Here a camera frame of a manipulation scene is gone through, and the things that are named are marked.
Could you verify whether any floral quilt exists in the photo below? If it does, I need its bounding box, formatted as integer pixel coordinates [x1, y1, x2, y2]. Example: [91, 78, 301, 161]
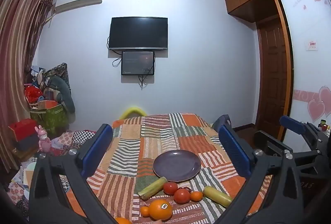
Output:
[5, 129, 99, 224]

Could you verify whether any red box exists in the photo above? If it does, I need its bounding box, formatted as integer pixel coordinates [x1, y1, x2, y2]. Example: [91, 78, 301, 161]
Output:
[7, 118, 39, 142]

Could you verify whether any small red container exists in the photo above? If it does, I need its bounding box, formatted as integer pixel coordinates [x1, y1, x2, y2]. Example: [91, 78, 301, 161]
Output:
[318, 119, 331, 132]

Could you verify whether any purple plate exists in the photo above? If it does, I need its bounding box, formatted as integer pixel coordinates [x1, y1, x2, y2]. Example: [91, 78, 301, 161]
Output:
[152, 150, 201, 182]

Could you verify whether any green fabric storage box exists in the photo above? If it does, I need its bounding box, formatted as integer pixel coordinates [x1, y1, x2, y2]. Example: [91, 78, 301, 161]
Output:
[29, 102, 69, 137]

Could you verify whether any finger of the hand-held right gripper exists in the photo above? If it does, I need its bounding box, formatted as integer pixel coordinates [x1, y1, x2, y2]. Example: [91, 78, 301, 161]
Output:
[253, 130, 322, 162]
[279, 115, 329, 152]

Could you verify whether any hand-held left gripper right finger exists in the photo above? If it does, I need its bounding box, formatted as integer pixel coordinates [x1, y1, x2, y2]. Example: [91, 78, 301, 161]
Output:
[218, 124, 301, 224]

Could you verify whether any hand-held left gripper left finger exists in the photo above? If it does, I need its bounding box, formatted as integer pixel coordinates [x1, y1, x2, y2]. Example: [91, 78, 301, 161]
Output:
[28, 124, 118, 224]

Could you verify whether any red plastic bag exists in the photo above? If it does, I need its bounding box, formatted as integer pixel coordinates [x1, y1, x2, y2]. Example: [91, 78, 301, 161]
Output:
[24, 84, 43, 104]

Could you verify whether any striped patchwork blanket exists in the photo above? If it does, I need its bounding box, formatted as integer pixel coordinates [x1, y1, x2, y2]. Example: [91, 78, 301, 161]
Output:
[66, 112, 275, 224]

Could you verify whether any yellow plastic stool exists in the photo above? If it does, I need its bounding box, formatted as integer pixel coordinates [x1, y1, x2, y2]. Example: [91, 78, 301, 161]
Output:
[119, 107, 148, 120]

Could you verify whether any small black wall monitor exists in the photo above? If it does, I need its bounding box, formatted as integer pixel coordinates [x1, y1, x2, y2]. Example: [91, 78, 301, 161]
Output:
[121, 51, 155, 76]

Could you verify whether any large orange with sticker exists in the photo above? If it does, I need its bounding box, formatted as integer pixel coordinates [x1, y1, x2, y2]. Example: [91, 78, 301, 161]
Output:
[148, 199, 173, 221]

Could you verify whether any black white checkered cloth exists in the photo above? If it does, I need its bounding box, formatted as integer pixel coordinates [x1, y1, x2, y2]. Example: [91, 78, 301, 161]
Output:
[71, 130, 98, 148]

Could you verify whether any pink plush toy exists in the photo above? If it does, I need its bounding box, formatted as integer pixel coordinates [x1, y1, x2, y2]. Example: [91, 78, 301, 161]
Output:
[35, 125, 52, 153]

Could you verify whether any wall-mounted black television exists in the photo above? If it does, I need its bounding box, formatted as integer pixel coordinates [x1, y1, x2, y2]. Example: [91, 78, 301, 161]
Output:
[108, 17, 169, 51]

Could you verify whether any white heart-print wardrobe door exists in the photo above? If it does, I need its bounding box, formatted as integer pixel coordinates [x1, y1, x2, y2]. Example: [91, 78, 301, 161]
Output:
[274, 0, 331, 147]

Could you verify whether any orange box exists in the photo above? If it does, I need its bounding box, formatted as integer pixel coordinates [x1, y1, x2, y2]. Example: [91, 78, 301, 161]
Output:
[37, 100, 59, 110]

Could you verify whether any brown wooden door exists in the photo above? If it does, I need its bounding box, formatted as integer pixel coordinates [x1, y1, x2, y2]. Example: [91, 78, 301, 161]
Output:
[255, 16, 294, 141]

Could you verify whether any blue chair back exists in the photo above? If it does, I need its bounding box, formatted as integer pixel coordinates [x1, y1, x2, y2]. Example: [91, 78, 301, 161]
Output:
[214, 114, 233, 129]

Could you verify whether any camouflage cloth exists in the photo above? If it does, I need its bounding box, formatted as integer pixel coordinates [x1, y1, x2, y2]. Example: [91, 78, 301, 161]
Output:
[44, 63, 71, 90]

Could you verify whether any red tomato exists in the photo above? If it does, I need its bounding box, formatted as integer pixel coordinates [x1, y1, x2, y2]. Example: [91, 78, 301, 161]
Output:
[173, 188, 191, 205]
[163, 182, 179, 195]

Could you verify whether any paper note with red print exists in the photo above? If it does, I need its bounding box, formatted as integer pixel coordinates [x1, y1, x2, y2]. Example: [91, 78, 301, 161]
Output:
[305, 40, 319, 51]

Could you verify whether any striped red curtain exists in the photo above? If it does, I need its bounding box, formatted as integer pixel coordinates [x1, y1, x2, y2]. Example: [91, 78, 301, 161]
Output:
[0, 0, 56, 170]

